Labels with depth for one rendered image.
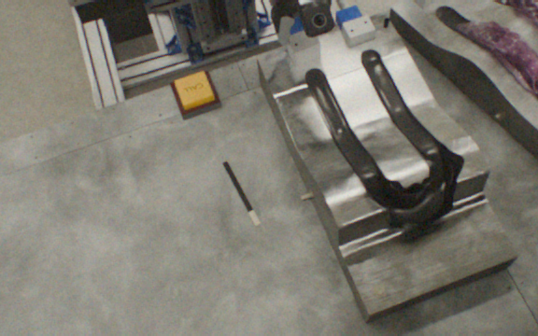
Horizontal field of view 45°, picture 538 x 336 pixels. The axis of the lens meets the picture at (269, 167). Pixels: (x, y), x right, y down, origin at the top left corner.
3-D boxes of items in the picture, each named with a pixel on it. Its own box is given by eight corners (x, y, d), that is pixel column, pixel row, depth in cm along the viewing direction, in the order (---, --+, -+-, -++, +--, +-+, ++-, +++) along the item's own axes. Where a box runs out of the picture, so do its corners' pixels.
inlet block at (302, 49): (270, 13, 123) (267, -5, 118) (294, 4, 123) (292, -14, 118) (295, 68, 118) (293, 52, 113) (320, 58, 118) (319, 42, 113)
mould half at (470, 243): (260, 85, 126) (254, 43, 114) (381, 42, 129) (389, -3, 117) (366, 324, 105) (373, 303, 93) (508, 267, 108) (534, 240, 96)
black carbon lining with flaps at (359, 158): (299, 79, 118) (298, 49, 110) (379, 51, 120) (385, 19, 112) (379, 247, 104) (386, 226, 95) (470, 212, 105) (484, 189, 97)
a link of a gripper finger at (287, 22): (276, 25, 118) (285, -12, 110) (288, 49, 115) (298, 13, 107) (260, 28, 117) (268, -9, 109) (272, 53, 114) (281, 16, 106)
